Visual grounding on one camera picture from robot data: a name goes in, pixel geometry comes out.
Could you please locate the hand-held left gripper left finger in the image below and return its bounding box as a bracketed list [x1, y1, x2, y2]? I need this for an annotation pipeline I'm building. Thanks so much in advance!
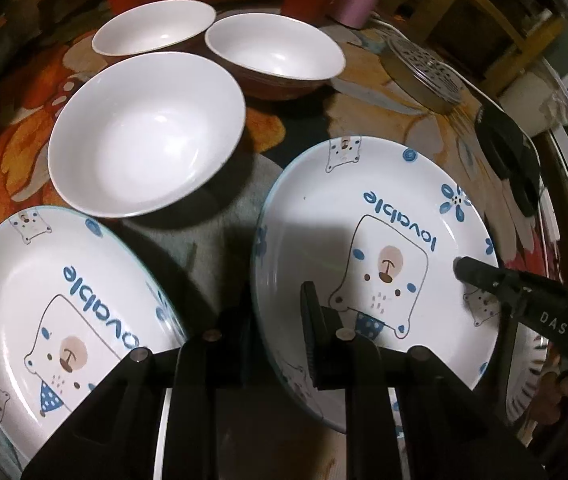
[21, 304, 253, 480]

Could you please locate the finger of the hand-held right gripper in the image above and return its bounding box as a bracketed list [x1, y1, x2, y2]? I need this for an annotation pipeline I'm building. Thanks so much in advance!
[452, 256, 531, 312]

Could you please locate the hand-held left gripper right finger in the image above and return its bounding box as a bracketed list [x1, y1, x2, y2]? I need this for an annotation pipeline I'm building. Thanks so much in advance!
[300, 281, 549, 480]

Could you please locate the bear print white plate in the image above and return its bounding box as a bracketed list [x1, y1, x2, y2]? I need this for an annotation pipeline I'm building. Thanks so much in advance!
[0, 206, 190, 466]
[250, 136, 502, 433]

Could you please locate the large white bowl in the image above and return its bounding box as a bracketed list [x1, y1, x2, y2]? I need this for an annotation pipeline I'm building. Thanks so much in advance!
[47, 52, 247, 219]

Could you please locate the round perforated metal tin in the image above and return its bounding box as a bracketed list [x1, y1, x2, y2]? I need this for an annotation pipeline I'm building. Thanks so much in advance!
[380, 39, 466, 114]

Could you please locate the wooden chair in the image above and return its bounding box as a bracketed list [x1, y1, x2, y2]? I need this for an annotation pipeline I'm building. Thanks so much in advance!
[404, 0, 568, 68]

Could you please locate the small white bowl brown outside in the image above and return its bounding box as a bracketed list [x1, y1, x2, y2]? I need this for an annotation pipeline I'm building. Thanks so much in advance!
[92, 0, 217, 57]
[204, 13, 347, 101]

